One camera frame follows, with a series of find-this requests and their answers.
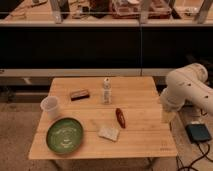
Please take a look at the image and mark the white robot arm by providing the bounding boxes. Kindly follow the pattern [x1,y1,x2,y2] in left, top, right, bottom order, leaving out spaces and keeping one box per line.
[160,63,213,115]

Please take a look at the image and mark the white sponge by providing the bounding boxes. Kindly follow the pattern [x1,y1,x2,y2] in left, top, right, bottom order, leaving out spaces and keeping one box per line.
[98,125,119,141]

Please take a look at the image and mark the white spray bottle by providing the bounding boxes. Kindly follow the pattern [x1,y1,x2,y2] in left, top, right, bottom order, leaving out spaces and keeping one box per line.
[102,78,111,104]

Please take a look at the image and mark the brown board eraser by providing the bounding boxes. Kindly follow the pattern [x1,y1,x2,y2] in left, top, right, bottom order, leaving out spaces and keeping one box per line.
[70,89,90,101]

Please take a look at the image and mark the clear plastic cup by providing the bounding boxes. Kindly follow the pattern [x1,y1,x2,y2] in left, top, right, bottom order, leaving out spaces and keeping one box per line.
[40,96,60,120]

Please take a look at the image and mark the green plate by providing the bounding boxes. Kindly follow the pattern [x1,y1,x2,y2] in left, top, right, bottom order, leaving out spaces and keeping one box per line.
[46,118,84,155]

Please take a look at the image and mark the black box with cables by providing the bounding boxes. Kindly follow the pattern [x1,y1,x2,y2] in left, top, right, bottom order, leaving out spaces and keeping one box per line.
[186,124,212,143]

